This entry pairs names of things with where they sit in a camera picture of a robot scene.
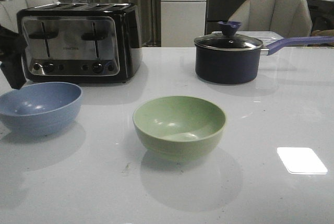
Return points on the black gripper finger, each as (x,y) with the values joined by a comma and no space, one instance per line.
(11,67)

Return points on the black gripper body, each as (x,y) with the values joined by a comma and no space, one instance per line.
(12,46)

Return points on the blue bowl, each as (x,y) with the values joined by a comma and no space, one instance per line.
(41,109)

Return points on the green bowl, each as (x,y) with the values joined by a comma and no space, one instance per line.
(179,128)

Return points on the beige chair left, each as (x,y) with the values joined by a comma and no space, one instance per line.
(9,10)

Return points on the beige chair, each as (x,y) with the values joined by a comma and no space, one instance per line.
(9,10)
(288,18)

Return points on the black and silver toaster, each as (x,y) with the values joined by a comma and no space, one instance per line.
(90,43)

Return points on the white refrigerator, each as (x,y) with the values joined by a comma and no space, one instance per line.
(182,21)

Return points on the dark blue saucepan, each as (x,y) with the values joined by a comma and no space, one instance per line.
(239,67)

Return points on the glass pot lid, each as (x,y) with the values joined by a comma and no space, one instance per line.
(228,29)

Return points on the beige chair right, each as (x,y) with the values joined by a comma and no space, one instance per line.
(288,18)

